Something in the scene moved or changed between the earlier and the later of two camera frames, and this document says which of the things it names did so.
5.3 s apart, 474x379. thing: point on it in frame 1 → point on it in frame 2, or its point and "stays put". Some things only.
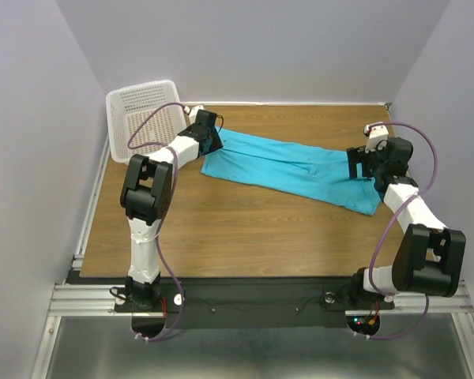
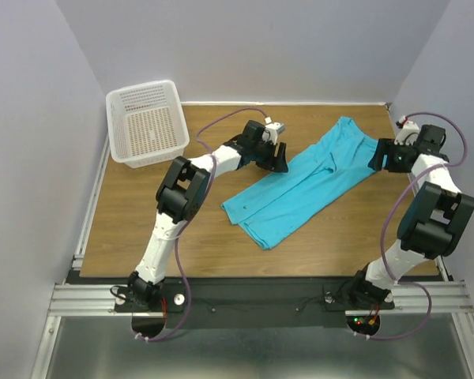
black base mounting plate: [310, 302] stays put
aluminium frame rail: [75, 297] stays put
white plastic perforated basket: [144, 118] stays put
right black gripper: [355, 163] → [386, 156]
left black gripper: [212, 139] → [269, 155]
